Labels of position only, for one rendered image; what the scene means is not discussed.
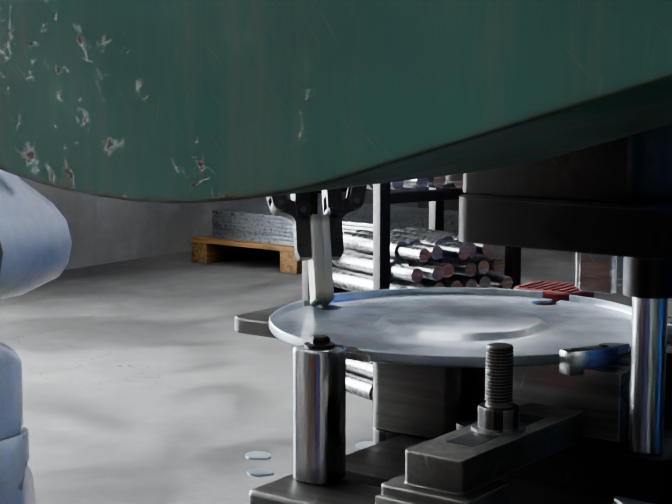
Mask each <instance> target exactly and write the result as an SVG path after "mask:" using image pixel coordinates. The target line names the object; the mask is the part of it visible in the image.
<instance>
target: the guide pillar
mask: <svg viewBox="0 0 672 504"><path fill-rule="evenodd" d="M667 319H668V299H643V298H634V297H632V323H631V360H630V396H629V433H628V449H629V450H630V451H632V452H635V453H639V454H658V453H661V452H663V449H664V417H665V384H666V352H667Z"/></svg>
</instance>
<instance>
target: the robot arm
mask: <svg viewBox="0 0 672 504"><path fill-rule="evenodd" d="M366 188H367V185H364V186H355V187H348V189H347V195H346V198H345V199H343V200H342V190H341V188H338V189H330V190H322V202H323V214H321V215H320V216H319V214H312V215H311V216H310V211H311V205H310V192H305V193H296V194H291V200H290V199H287V196H286V195H280V196H271V197H266V199H267V202H268V206H269V209H270V212H271V213H272V214H273V215H274V216H282V217H285V218H287V219H289V220H290V221H291V222H292V224H293V230H294V247H295V248H294V249H295V256H296V259H297V261H308V271H309V290H310V305H312V306H319V305H321V306H327V305H328V304H329V303H330V302H331V301H332V300H333V299H334V286H333V269H332V260H339V259H340V258H341V257H342V255H343V252H344V241H343V225H342V220H343V218H344V217H346V216H349V215H354V214H356V213H357V212H358V211H359V209H360V208H361V207H362V206H363V203H364V199H365V193H366ZM71 246H72V241H71V236H70V232H69V228H68V224H67V220H66V219H65V218H64V217H63V215H62V214H61V213H60V211H59V210H58V209H57V208H56V206H55V205H54V204H53V203H52V202H51V201H49V200H48V199H47V198H45V197H44V196H43V195H41V194H40V193H39V192H37V191H36V190H34V189H33V188H32V187H30V186H29V185H28V184H26V183H25V182H24V181H22V180H21V179H20V178H19V177H18V176H16V175H13V174H10V173H8V172H5V171H2V170H0V299H3V298H8V297H14V296H19V295H22V294H24V293H26V292H28V291H30V290H33V289H35V288H37V287H39V286H41V285H43V284H45V283H47V282H49V281H51V280H53V279H56V278H58V277H59V276H60V275H61V273H62V272H63V270H64V269H65V267H66V266H67V264H68V262H69V256H70V251H71ZM29 458H30V455H29V433H28V428H26V427H25V426H24V416H23V384H22V361H21V359H20V358H19V356H18V355H17V353H16V352H15V350H14V349H12V348H11V347H10V346H9V345H7V344H5V343H3V342H1V341H0V504H37V502H36V495H35V488H34V482H33V475H32V471H31V469H30V467H29V465H28V461H29Z"/></svg>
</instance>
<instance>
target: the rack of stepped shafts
mask: <svg viewBox="0 0 672 504"><path fill-rule="evenodd" d="M444 186H449V187H457V188H455V189H444ZM462 186H463V182H453V181H446V176H440V177H431V178H423V179H414V180H406V181H397V182H389V183H381V184H372V185H367V188H366V190H373V231H368V230H362V229H360V230H357V231H356V232H350V231H344V232H343V241H344V249H345V250H344V252H343V255H342V257H341V258H340V259H339V260H332V262H333V263H334V265H335V266H336V267H333V266H332V269H333V286H334V293H341V292H350V291H353V292H357V291H367V290H380V289H397V288H425V287H469V288H489V286H491V287H496V288H500V289H513V288H514V287H515V286H518V285H520V284H521V247H510V246H505V264H504V261H503V260H502V259H498V258H492V257H487V256H483V255H482V254H484V255H490V254H491V253H492V252H493V245H488V244H476V243H466V242H460V241H459V240H458V237H459V234H458V233H452V232H446V231H444V200H459V196H460V195H465V194H470V193H464V192H463V188H460V187H462ZM426 187H429V190H422V189H425V188H426ZM403 188H413V189H421V190H422V191H406V192H390V189H394V190H400V189H403ZM318 193H322V191H313V192H310V205H311V211H310V216H311V215H312V214H318ZM428 201H429V229H428V228H422V227H416V226H407V227H405V228H400V227H394V226H393V227H390V204H398V203H413V202H428ZM349 250H350V251H349ZM503 269H504V275H500V274H495V273H491V272H490V271H493V272H498V273H499V272H502V271H503ZM302 300H304V301H306V300H310V290H309V271H308V261H302ZM346 392H348V393H351V394H354V395H357V396H359V397H362V398H365V399H368V400H371V401H373V362H370V363H368V362H362V361H355V360H349V359H346Z"/></svg>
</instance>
